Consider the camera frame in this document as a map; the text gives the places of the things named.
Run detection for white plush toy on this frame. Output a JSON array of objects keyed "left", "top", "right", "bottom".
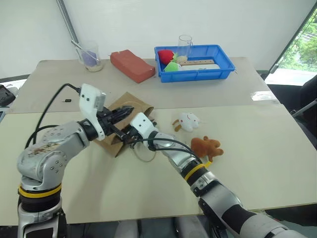
[{"left": 172, "top": 112, "right": 207, "bottom": 132}]

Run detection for brown plush bear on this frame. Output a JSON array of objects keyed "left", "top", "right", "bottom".
[{"left": 190, "top": 135, "right": 224, "bottom": 169}]

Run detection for black device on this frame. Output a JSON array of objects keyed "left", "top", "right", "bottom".
[{"left": 0, "top": 84, "right": 16, "bottom": 107}]

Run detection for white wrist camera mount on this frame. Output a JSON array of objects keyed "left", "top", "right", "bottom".
[
  {"left": 129, "top": 112, "right": 159, "bottom": 140},
  {"left": 78, "top": 83, "right": 107, "bottom": 138}
]

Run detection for purple item in beaker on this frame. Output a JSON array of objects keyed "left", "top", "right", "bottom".
[{"left": 81, "top": 50, "right": 98, "bottom": 67}]

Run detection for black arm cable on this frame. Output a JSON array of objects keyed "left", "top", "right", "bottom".
[
  {"left": 25, "top": 84, "right": 82, "bottom": 147},
  {"left": 133, "top": 138, "right": 207, "bottom": 165}
]

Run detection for wooden ruler block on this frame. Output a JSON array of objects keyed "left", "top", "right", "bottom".
[{"left": 179, "top": 59, "right": 214, "bottom": 67}]

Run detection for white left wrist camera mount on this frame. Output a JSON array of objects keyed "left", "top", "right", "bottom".
[{"left": 78, "top": 83, "right": 107, "bottom": 138}]

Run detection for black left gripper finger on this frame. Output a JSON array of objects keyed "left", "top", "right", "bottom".
[{"left": 111, "top": 106, "right": 135, "bottom": 122}]

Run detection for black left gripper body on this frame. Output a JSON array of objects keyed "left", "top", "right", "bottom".
[{"left": 97, "top": 107, "right": 119, "bottom": 136}]

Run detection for clear glass beaker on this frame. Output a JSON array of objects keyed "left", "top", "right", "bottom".
[{"left": 74, "top": 40, "right": 104, "bottom": 73}]

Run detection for dark window frame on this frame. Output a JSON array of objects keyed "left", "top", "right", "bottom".
[{"left": 269, "top": 0, "right": 317, "bottom": 74}]

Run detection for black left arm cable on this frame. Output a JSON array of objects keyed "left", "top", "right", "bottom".
[{"left": 25, "top": 84, "right": 82, "bottom": 147}]

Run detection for blue plastic bin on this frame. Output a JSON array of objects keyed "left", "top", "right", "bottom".
[{"left": 154, "top": 44, "right": 236, "bottom": 83}]

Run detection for white flat box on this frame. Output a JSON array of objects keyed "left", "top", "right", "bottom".
[{"left": 177, "top": 63, "right": 221, "bottom": 72}]

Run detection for red plush strawberry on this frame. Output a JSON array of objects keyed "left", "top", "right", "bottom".
[{"left": 158, "top": 49, "right": 175, "bottom": 66}]

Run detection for clear plastic cup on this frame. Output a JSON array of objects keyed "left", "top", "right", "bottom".
[{"left": 177, "top": 35, "right": 194, "bottom": 63}]

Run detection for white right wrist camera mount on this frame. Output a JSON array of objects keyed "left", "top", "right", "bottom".
[{"left": 129, "top": 112, "right": 159, "bottom": 140}]

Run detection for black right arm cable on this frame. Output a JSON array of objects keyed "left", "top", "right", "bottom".
[{"left": 133, "top": 138, "right": 207, "bottom": 165}]

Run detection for black office chair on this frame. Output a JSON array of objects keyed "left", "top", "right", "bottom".
[{"left": 289, "top": 73, "right": 317, "bottom": 137}]

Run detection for grey metal pole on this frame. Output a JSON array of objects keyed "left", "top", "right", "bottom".
[{"left": 56, "top": 0, "right": 81, "bottom": 48}]

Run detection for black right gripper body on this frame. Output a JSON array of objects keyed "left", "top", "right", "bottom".
[{"left": 122, "top": 126, "right": 140, "bottom": 146}]

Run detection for metal stirring rod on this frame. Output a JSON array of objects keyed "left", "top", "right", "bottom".
[{"left": 71, "top": 40, "right": 101, "bottom": 63}]

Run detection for brown cardboard box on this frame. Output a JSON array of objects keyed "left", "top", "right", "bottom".
[{"left": 92, "top": 92, "right": 155, "bottom": 158}]

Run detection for red brick block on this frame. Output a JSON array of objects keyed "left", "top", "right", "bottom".
[{"left": 109, "top": 49, "right": 156, "bottom": 84}]

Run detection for green plush toy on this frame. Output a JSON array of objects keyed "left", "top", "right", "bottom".
[{"left": 163, "top": 61, "right": 182, "bottom": 73}]

